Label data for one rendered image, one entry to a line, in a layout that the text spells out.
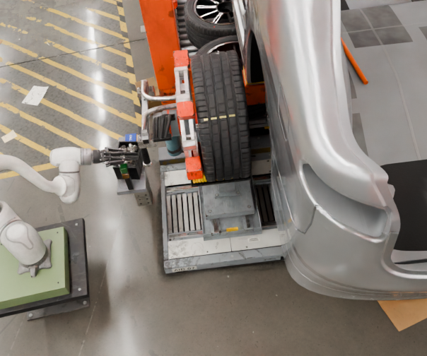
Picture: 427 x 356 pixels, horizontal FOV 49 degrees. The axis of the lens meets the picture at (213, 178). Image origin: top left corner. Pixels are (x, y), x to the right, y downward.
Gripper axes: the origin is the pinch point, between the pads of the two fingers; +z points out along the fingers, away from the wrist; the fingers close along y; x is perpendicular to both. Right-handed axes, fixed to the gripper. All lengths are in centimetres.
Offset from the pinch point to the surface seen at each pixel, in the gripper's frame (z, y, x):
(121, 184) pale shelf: -4.1, 1.8, 27.3
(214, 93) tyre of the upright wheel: 34, -10, -55
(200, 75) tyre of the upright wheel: 28, 0, -57
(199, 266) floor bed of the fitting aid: 41, -40, 56
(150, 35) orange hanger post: 11, 43, -46
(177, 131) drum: 21.8, -2.6, -22.3
